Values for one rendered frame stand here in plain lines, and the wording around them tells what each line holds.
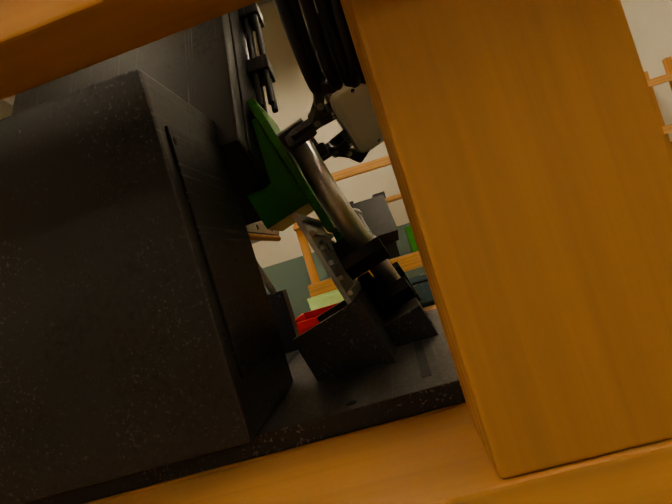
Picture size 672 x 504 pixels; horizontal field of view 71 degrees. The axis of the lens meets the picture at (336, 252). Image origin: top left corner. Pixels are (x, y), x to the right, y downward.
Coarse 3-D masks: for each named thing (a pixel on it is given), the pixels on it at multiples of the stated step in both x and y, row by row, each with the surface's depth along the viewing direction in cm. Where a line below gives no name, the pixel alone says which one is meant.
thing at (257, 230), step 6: (252, 228) 75; (258, 228) 79; (264, 228) 83; (252, 234) 74; (258, 234) 78; (264, 234) 82; (270, 234) 87; (276, 234) 90; (252, 240) 87; (258, 240) 79; (264, 240) 82; (270, 240) 86; (276, 240) 90
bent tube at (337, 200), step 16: (288, 128) 63; (304, 144) 61; (304, 160) 59; (320, 160) 59; (320, 176) 57; (320, 192) 57; (336, 192) 57; (336, 208) 57; (352, 208) 58; (336, 224) 58; (352, 224) 57; (352, 240) 58; (368, 240) 60; (384, 272) 64
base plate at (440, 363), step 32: (416, 352) 54; (448, 352) 50; (320, 384) 53; (352, 384) 49; (384, 384) 45; (416, 384) 42; (448, 384) 40; (288, 416) 45; (320, 416) 42; (352, 416) 41; (384, 416) 41; (256, 448) 42; (288, 448) 42; (128, 480) 43; (160, 480) 43
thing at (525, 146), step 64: (384, 0) 27; (448, 0) 26; (512, 0) 26; (576, 0) 26; (384, 64) 27; (448, 64) 27; (512, 64) 26; (576, 64) 26; (640, 64) 25; (384, 128) 30; (448, 128) 27; (512, 128) 26; (576, 128) 26; (640, 128) 25; (448, 192) 27; (512, 192) 26; (576, 192) 26; (640, 192) 25; (448, 256) 27; (512, 256) 26; (576, 256) 26; (640, 256) 25; (448, 320) 27; (512, 320) 26; (576, 320) 26; (640, 320) 26; (512, 384) 26; (576, 384) 26; (640, 384) 26; (512, 448) 26; (576, 448) 26
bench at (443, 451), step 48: (384, 432) 39; (432, 432) 36; (192, 480) 42; (240, 480) 38; (288, 480) 35; (336, 480) 33; (384, 480) 31; (432, 480) 29; (480, 480) 27; (528, 480) 26; (576, 480) 26; (624, 480) 25
